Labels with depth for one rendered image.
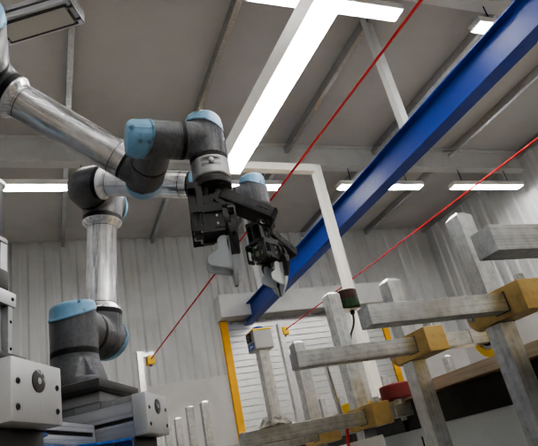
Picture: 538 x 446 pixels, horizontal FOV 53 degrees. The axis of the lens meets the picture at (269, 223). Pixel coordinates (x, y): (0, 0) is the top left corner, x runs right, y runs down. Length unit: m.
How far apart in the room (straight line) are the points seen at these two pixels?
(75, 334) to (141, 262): 8.36
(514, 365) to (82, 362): 0.94
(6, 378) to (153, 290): 8.80
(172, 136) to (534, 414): 0.77
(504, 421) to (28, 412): 0.95
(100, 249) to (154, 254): 8.23
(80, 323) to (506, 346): 0.96
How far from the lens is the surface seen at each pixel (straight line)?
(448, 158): 9.54
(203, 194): 1.02
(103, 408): 1.35
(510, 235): 0.63
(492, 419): 1.36
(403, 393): 1.38
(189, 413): 2.79
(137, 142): 1.04
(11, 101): 1.23
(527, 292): 0.96
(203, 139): 1.06
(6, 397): 0.86
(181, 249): 9.99
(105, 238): 1.65
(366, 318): 0.80
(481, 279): 1.01
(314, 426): 1.27
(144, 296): 9.54
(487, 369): 1.29
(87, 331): 1.43
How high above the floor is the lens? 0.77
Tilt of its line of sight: 24 degrees up
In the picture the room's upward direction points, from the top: 13 degrees counter-clockwise
